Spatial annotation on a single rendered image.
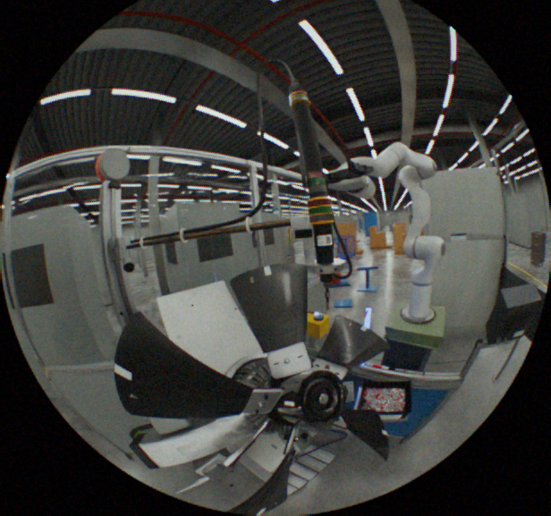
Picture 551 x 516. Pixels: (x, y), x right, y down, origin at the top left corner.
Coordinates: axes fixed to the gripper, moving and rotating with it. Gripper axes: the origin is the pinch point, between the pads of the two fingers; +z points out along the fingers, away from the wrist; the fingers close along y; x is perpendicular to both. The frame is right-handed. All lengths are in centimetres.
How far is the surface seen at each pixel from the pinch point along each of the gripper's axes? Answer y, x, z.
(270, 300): 14.4, -29.9, 11.9
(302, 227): 1.8, -12.8, 13.3
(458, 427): -107, -165, -39
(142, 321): 11.6, -23.4, 39.2
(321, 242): -0.7, -15.7, 11.7
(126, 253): 46, -14, 44
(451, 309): -79, -121, -168
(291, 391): -0.5, -40.7, 22.7
